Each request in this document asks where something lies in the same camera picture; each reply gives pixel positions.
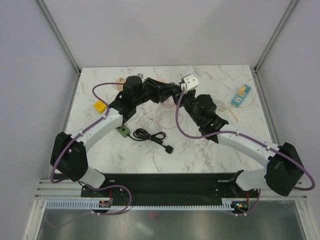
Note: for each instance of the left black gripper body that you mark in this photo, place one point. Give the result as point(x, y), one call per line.
point(152, 91)

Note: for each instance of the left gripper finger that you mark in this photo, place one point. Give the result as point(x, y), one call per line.
point(169, 89)
point(165, 95)

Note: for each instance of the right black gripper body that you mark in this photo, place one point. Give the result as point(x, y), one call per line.
point(188, 100)

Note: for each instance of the pink round power strip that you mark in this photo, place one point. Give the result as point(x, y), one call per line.
point(163, 81)

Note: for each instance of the beige cube plug adapter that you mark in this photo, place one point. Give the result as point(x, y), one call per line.
point(121, 81)

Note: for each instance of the green power strip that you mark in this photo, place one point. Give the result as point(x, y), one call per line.
point(123, 130)

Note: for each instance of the yellow cube plug adapter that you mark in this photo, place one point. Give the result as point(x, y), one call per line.
point(100, 107)

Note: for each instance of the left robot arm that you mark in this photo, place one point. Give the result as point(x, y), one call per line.
point(69, 154)

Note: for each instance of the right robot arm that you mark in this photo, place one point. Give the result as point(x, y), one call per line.
point(282, 167)

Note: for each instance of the teal power strip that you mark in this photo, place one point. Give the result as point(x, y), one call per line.
point(243, 91)

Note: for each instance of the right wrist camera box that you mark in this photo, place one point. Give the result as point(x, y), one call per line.
point(189, 82)

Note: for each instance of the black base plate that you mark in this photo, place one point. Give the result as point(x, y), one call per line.
point(169, 188)

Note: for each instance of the white slotted cable duct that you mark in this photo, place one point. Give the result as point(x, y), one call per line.
point(104, 205)

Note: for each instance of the left aluminium frame post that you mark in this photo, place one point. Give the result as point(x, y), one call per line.
point(58, 35)

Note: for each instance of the aluminium frame post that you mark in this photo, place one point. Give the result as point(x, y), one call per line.
point(276, 33)
point(58, 35)

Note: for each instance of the right aluminium frame post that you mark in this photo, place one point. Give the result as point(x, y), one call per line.
point(276, 33)

